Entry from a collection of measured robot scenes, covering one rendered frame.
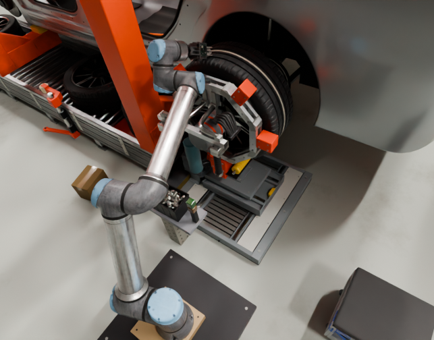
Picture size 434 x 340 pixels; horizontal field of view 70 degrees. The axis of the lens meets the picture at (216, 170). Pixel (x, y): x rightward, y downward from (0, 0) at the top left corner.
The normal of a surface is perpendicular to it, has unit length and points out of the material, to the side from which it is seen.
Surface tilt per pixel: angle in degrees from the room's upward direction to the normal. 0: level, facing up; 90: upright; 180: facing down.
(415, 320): 0
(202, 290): 0
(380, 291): 0
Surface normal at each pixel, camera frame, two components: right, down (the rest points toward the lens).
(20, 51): 0.82, 0.40
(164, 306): 0.00, -0.64
